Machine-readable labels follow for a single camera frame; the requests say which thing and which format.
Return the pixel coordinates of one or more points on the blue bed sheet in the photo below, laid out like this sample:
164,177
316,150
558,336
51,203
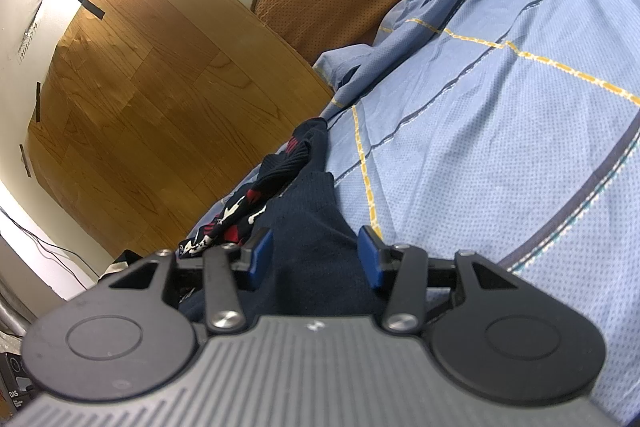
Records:
500,132

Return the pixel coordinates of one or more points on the navy red reindeer sweater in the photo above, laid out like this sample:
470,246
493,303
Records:
310,227

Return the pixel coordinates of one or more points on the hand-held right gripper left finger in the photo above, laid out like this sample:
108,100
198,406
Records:
261,257

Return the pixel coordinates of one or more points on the black cardboard box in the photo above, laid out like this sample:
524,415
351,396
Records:
14,382

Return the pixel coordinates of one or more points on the wood-pattern board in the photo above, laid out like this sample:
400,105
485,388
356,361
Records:
165,82

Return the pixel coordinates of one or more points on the black tape strip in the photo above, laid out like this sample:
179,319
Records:
90,5
38,102
24,160

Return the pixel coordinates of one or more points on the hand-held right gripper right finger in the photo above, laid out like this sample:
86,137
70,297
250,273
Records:
370,257

